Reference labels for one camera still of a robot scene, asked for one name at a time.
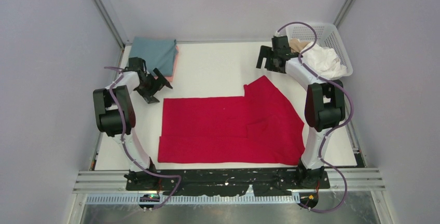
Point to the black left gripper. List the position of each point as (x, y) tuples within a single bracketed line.
[(159, 84)]

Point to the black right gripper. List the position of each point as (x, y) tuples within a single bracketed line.
[(266, 52)]

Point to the red t-shirt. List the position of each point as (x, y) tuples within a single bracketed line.
[(261, 126)]

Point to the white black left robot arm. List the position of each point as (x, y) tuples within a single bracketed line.
[(115, 115)]

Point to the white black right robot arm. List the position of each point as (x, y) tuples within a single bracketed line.
[(324, 105)]

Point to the folded pink t-shirt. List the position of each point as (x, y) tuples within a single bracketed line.
[(171, 73)]

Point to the beige t-shirt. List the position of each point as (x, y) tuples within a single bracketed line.
[(298, 46)]

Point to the folded teal t-shirt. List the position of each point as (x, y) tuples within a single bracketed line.
[(157, 53)]

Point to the white t-shirt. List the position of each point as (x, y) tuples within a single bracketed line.
[(325, 61)]

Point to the white plastic laundry basket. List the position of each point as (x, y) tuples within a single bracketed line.
[(326, 36)]

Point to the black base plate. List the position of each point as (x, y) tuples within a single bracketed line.
[(224, 182)]

